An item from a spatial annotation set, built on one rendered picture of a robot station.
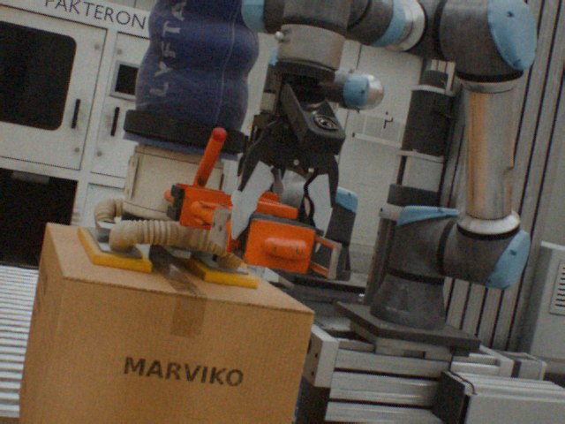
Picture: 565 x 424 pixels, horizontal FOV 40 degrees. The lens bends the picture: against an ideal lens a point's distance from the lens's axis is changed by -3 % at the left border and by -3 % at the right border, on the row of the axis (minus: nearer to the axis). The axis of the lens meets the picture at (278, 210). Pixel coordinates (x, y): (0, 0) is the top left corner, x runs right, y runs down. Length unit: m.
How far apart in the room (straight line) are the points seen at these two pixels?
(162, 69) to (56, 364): 0.54
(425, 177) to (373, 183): 9.95
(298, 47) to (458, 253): 0.70
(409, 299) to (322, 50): 0.73
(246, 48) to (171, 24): 0.14
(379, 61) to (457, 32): 10.44
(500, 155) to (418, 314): 0.34
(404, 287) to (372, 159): 10.20
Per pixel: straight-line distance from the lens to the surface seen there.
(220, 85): 1.39
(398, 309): 1.53
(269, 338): 1.25
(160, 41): 1.42
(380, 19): 0.99
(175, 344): 1.22
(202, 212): 1.11
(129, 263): 1.31
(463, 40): 1.33
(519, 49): 1.32
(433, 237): 1.50
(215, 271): 1.35
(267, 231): 0.86
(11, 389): 2.31
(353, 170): 11.60
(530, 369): 1.73
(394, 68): 11.86
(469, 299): 1.80
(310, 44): 0.89
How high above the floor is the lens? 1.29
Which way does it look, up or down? 3 degrees down
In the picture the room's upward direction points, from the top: 11 degrees clockwise
